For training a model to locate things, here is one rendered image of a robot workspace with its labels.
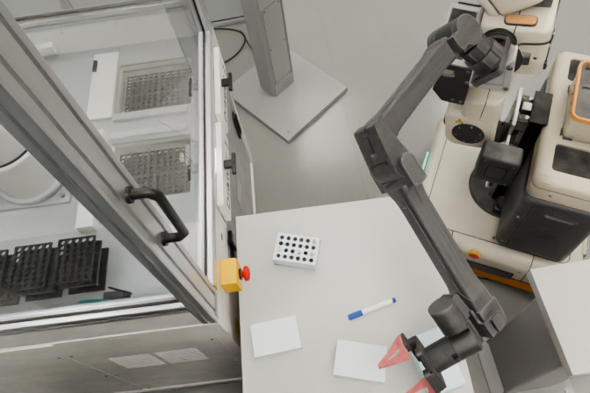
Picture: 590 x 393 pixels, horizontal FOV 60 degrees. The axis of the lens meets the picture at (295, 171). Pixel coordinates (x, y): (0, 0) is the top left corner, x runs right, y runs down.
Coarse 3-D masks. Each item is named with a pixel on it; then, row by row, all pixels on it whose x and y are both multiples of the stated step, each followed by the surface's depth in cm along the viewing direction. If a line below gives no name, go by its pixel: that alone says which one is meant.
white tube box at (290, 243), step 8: (280, 232) 150; (280, 240) 148; (288, 240) 148; (296, 240) 148; (304, 240) 148; (288, 248) 147; (296, 248) 147; (304, 248) 146; (312, 248) 148; (280, 256) 146; (288, 256) 146; (296, 256) 146; (304, 256) 145; (312, 256) 145; (280, 264) 148; (288, 264) 147; (296, 264) 146; (304, 264) 145; (312, 264) 144
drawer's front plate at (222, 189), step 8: (216, 128) 155; (216, 136) 153; (224, 136) 159; (216, 144) 152; (224, 144) 157; (216, 152) 150; (224, 152) 155; (216, 160) 149; (224, 160) 153; (224, 176) 149; (224, 184) 147; (224, 192) 145; (224, 200) 144; (224, 208) 143; (224, 216) 147
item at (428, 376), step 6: (426, 372) 105; (432, 372) 104; (426, 378) 105; (432, 378) 104; (420, 384) 111; (426, 384) 110; (432, 384) 105; (438, 384) 105; (408, 390) 111; (414, 390) 110; (432, 390) 107; (438, 390) 105
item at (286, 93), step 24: (264, 0) 220; (264, 24) 230; (264, 48) 242; (288, 48) 255; (264, 72) 259; (288, 72) 267; (312, 72) 279; (240, 96) 276; (264, 96) 273; (288, 96) 272; (312, 96) 271; (336, 96) 270; (264, 120) 266; (288, 120) 264; (312, 120) 265
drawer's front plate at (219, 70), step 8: (216, 48) 172; (216, 56) 170; (216, 64) 168; (224, 64) 179; (216, 72) 166; (224, 72) 177; (216, 80) 165; (216, 88) 163; (224, 88) 172; (216, 96) 161; (224, 96) 169; (216, 104) 159; (224, 104) 167; (216, 112) 158; (224, 120) 163; (224, 128) 164
